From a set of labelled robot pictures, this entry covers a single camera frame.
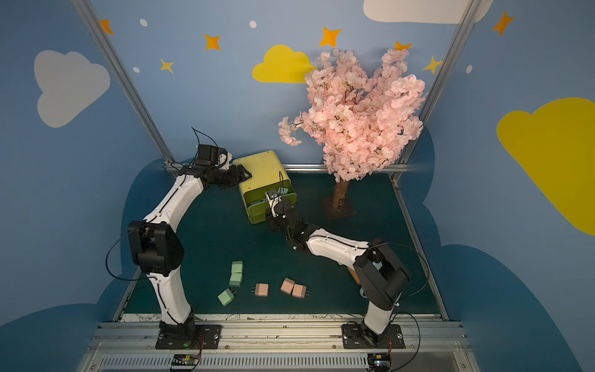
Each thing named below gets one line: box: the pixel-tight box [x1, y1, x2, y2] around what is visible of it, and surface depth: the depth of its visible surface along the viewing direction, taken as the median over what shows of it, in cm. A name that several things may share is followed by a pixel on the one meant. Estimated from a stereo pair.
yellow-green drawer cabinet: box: [232, 150, 297, 224], surface depth 93 cm
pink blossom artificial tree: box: [278, 48, 426, 221], surface depth 70 cm
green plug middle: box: [229, 272, 243, 288], surface depth 87 cm
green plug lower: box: [216, 287, 238, 307], surface depth 82 cm
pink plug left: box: [251, 282, 269, 297], surface depth 84 cm
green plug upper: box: [230, 260, 244, 274], surface depth 90 cm
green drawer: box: [243, 179, 298, 225], surface depth 90 cm
